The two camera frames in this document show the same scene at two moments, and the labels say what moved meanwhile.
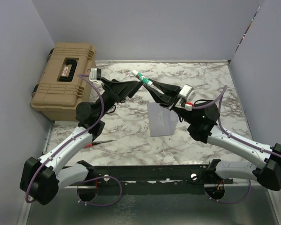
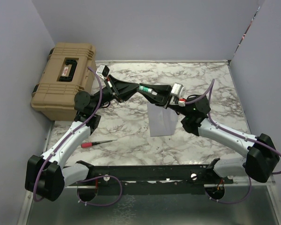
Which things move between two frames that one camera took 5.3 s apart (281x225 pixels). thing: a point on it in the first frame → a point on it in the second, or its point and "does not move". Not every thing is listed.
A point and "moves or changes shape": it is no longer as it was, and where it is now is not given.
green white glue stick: x=144 y=79 moves or changes shape
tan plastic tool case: x=65 y=81 does not move
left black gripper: x=123 y=88 does not move
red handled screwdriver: x=97 y=142 does not move
